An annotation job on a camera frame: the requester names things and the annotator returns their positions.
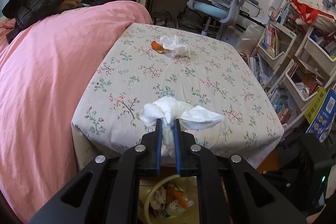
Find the cream plastic trash bin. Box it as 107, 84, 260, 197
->
143, 174, 199, 223

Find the blue yellow poster board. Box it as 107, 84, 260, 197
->
305, 88, 335, 143

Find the brown plush toy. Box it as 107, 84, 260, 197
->
56, 0, 83, 14

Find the floral bed sheet mattress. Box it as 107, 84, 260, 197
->
72, 23, 284, 168

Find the small orange peel piece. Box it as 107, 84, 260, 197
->
151, 41, 166, 54

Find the long orange peel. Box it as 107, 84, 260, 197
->
166, 184, 189, 209

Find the red bag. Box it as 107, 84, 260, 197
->
290, 0, 334, 26

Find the black puffer jacket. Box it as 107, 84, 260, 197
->
2, 0, 66, 30

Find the white tissue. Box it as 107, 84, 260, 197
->
159, 35, 190, 58
140, 96, 228, 158

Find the plastic wrapper in bin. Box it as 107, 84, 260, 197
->
162, 184, 195, 218

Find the pink duvet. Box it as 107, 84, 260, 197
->
1, 1, 151, 223

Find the white book shelf rack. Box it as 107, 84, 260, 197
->
247, 0, 335, 132

